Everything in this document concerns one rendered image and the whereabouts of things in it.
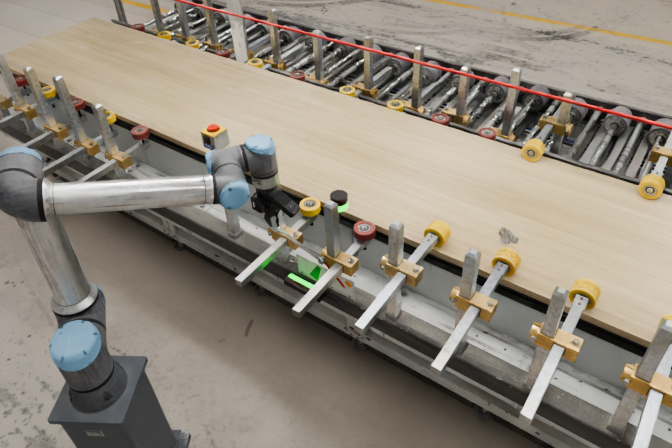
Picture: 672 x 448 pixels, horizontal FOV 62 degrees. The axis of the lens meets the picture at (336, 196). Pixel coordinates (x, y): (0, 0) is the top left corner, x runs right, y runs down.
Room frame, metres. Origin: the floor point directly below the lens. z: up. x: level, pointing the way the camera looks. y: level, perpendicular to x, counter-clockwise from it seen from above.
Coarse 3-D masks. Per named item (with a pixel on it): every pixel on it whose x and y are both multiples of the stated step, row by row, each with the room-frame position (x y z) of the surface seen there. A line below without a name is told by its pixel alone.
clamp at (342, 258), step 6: (324, 252) 1.43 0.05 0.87; (342, 252) 1.42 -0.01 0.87; (330, 258) 1.40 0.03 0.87; (336, 258) 1.39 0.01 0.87; (342, 258) 1.39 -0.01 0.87; (348, 258) 1.39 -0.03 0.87; (354, 258) 1.39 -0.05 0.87; (330, 264) 1.40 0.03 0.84; (342, 264) 1.37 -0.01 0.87; (348, 264) 1.36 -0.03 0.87; (354, 264) 1.36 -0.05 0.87; (348, 270) 1.35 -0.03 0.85; (354, 270) 1.36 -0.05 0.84
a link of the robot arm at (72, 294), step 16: (0, 160) 1.27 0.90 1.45; (16, 160) 1.26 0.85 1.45; (32, 160) 1.29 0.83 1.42; (32, 176) 1.22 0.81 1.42; (32, 224) 1.23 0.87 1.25; (48, 224) 1.25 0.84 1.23; (32, 240) 1.23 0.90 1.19; (48, 240) 1.23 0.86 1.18; (64, 240) 1.27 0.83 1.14; (48, 256) 1.23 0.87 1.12; (64, 256) 1.25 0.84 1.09; (48, 272) 1.22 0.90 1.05; (64, 272) 1.23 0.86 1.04; (80, 272) 1.28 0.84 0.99; (64, 288) 1.23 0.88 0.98; (80, 288) 1.25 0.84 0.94; (96, 288) 1.31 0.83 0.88; (64, 304) 1.22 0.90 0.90; (80, 304) 1.23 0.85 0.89; (96, 304) 1.26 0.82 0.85; (64, 320) 1.20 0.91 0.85
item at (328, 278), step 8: (352, 248) 1.45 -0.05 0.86; (360, 248) 1.46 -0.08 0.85; (336, 264) 1.37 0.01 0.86; (328, 272) 1.34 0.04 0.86; (336, 272) 1.34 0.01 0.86; (320, 280) 1.30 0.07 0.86; (328, 280) 1.30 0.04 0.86; (312, 288) 1.27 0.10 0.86; (320, 288) 1.27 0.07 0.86; (304, 296) 1.24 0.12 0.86; (312, 296) 1.23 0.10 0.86; (296, 304) 1.20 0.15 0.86; (304, 304) 1.20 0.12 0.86; (312, 304) 1.22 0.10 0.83; (296, 312) 1.18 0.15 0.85; (304, 312) 1.19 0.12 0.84
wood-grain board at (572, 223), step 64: (64, 64) 3.02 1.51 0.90; (128, 64) 2.97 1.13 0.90; (192, 64) 2.93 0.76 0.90; (192, 128) 2.26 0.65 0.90; (256, 128) 2.22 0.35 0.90; (320, 128) 2.19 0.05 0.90; (384, 128) 2.16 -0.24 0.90; (448, 128) 2.13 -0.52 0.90; (320, 192) 1.73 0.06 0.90; (384, 192) 1.71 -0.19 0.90; (448, 192) 1.68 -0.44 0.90; (512, 192) 1.66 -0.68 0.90; (576, 192) 1.64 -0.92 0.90; (448, 256) 1.35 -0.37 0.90; (576, 256) 1.31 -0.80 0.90; (640, 256) 1.29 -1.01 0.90; (640, 320) 1.04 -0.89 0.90
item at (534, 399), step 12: (576, 300) 1.08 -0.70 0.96; (576, 312) 1.03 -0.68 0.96; (564, 324) 0.99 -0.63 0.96; (576, 324) 1.01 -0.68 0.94; (552, 348) 0.91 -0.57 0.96; (564, 348) 0.91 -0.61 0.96; (552, 360) 0.88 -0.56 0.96; (540, 372) 0.84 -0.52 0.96; (552, 372) 0.84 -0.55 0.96; (540, 384) 0.81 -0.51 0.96; (528, 396) 0.78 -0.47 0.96; (540, 396) 0.77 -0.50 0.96; (528, 408) 0.74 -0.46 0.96; (528, 420) 0.72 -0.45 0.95
